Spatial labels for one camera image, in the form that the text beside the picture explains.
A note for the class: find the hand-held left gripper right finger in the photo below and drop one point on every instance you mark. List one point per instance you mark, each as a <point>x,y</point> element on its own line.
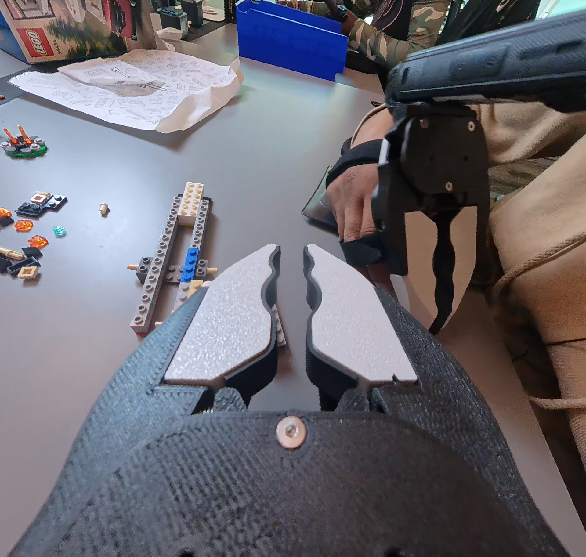
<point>357,328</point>

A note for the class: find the brick print paper bag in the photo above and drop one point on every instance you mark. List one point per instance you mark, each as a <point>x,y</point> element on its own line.
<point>137,94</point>

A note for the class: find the pile of small lego pieces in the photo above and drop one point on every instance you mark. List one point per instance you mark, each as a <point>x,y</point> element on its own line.
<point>39,200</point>

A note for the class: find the blue plastic bin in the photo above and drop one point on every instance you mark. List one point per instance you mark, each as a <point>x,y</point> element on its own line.
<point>288,44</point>

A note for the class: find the lego campfire build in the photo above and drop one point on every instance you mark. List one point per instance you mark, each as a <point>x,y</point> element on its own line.
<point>25,147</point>

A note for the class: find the grey lego plate assembly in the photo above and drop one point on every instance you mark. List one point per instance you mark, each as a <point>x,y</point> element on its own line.
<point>279,326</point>

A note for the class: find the person's right hand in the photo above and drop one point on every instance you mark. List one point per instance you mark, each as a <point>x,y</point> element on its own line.
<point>355,200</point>

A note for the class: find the lego vehicle chassis build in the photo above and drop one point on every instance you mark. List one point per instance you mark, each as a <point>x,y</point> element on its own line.
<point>190,200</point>

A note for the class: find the lego set box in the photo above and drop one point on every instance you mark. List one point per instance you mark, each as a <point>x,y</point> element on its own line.
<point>68,12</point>

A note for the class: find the black electronic device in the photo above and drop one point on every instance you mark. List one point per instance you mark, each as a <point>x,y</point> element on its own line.
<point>192,12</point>
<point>173,22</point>

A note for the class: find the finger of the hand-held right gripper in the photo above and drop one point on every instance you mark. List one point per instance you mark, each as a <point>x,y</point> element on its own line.
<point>421,245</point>
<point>464,245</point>

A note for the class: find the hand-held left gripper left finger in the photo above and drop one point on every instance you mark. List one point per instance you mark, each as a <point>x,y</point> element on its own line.
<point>224,328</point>

